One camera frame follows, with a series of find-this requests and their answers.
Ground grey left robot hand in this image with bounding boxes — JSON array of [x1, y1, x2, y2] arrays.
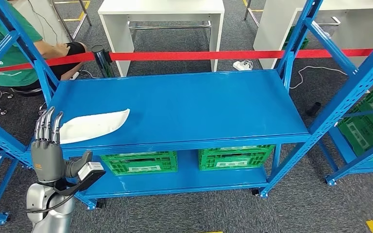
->
[[30, 106, 93, 184]]

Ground white floor cable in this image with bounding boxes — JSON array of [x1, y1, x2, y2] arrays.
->
[[288, 65, 348, 90]]

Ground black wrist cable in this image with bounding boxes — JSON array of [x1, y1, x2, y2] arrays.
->
[[25, 192, 78, 215]]

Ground person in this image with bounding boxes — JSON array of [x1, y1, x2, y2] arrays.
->
[[0, 0, 87, 88]]

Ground black cylinder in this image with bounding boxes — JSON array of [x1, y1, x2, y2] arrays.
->
[[305, 101, 322, 117]]

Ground chrome frame table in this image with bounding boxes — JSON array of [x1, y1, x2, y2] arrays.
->
[[49, 0, 93, 42]]

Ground white curved plastic part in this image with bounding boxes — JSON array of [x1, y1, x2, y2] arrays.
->
[[59, 108, 131, 145]]

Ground white cabinet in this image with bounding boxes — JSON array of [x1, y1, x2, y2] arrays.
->
[[11, 0, 70, 46]]

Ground black stanchion post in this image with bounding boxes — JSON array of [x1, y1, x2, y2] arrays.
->
[[91, 45, 116, 79]]

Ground red barrier belt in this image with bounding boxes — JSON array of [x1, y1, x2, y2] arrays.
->
[[0, 51, 95, 73], [109, 48, 373, 62]]

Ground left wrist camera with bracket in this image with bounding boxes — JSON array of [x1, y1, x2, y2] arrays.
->
[[53, 162, 107, 197]]

